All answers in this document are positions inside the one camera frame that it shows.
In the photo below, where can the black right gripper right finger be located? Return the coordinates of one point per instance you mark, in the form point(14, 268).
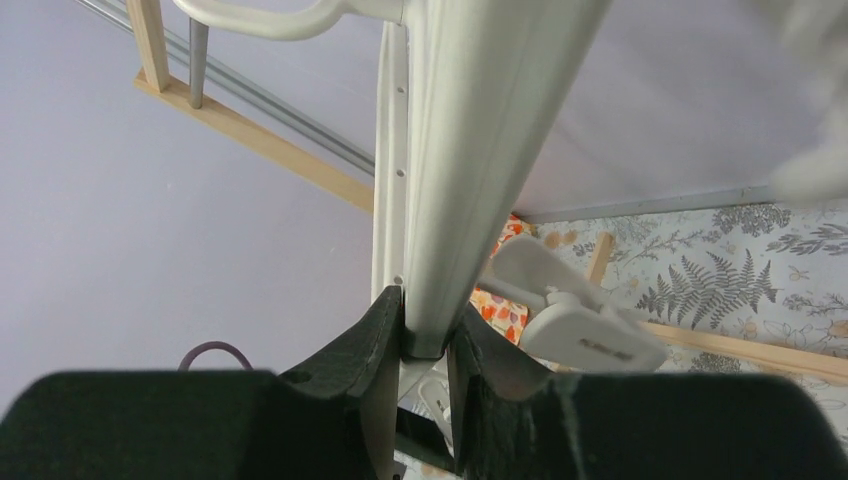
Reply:
point(513, 418)

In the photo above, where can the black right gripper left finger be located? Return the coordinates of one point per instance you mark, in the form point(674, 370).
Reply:
point(332, 416)

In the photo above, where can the white clip sock hanger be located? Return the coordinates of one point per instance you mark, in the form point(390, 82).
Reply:
point(464, 166)

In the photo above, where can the orange floral cloth bundle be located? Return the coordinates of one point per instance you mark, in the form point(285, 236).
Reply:
point(495, 301)

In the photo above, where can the floral patterned table mat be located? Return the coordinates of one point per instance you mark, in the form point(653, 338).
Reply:
point(764, 274)

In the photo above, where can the wooden drying rack stand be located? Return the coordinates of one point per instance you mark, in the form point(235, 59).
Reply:
point(265, 132)

